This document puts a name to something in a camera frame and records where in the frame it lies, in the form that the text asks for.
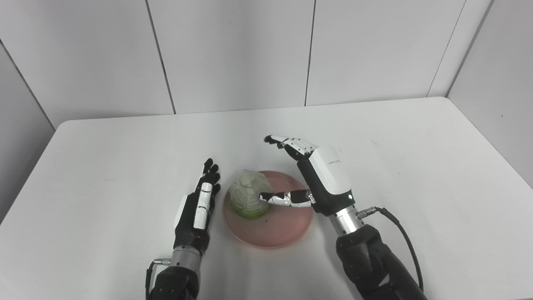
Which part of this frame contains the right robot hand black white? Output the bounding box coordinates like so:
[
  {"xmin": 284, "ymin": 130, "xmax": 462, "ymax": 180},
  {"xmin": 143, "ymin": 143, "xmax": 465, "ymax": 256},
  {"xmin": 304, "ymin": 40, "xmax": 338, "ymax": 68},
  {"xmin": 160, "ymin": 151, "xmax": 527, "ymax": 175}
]
[{"xmin": 260, "ymin": 135, "xmax": 356, "ymax": 218}]

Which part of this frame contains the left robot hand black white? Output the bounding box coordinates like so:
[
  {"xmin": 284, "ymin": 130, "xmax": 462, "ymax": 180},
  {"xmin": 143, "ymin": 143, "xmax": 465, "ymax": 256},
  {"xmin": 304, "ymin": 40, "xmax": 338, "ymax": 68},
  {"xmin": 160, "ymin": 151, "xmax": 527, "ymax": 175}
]
[{"xmin": 173, "ymin": 158, "xmax": 222, "ymax": 255}]

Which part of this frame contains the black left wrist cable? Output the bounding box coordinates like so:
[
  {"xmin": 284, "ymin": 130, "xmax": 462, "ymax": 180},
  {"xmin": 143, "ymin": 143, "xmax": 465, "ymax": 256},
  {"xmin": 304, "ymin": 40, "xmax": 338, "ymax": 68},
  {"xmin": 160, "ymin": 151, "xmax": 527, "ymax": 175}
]
[{"xmin": 145, "ymin": 258, "xmax": 172, "ymax": 299}]

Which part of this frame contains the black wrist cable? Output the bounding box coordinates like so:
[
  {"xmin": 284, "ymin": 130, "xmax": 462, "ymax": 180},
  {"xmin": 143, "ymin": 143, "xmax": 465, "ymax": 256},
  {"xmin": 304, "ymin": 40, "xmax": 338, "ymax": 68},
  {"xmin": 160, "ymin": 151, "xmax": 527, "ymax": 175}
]
[
  {"xmin": 356, "ymin": 207, "xmax": 425, "ymax": 293},
  {"xmin": 145, "ymin": 258, "xmax": 172, "ymax": 299}
]

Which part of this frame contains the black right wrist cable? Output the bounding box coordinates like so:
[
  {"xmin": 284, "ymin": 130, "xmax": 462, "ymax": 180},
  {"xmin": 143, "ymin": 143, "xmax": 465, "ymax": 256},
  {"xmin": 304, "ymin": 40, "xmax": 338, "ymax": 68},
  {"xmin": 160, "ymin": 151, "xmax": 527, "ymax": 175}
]
[{"xmin": 356, "ymin": 207, "xmax": 425, "ymax": 293}]

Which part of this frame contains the green white toy cabbage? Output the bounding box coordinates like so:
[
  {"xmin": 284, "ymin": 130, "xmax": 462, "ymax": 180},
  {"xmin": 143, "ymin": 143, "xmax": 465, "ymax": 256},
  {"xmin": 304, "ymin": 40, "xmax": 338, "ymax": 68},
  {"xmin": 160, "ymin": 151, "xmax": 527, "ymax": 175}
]
[{"xmin": 229, "ymin": 169, "xmax": 271, "ymax": 220}]

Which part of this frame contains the pink round plate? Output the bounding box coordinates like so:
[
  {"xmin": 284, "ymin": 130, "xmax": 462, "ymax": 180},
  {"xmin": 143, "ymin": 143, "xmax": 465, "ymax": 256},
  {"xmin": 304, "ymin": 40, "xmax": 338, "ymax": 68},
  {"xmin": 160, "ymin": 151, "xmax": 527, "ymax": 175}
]
[{"xmin": 222, "ymin": 170, "xmax": 315, "ymax": 250}]

